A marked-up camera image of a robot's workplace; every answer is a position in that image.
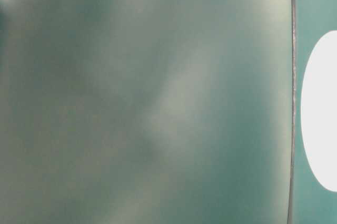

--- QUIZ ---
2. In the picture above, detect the white round bowl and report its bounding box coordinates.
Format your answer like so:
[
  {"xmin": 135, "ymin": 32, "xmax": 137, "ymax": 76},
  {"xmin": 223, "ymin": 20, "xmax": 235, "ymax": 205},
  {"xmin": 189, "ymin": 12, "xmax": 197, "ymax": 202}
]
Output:
[{"xmin": 300, "ymin": 31, "xmax": 336, "ymax": 192}]

